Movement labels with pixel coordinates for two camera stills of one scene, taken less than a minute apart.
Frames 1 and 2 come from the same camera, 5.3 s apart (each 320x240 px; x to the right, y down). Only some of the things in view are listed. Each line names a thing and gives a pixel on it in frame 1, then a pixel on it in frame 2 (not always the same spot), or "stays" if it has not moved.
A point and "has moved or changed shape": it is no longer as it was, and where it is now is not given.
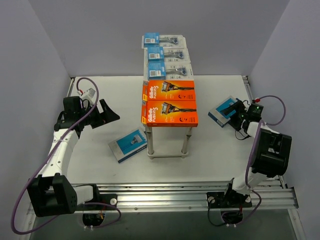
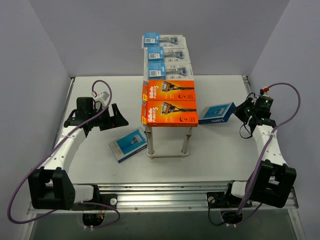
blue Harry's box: (221, 118) has moved or changed shape
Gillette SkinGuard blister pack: (160, 54) stays
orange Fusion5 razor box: (168, 90) stays
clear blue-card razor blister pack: (163, 71) stays
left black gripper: (100, 116) → (107, 121)
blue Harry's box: (128, 144) stays
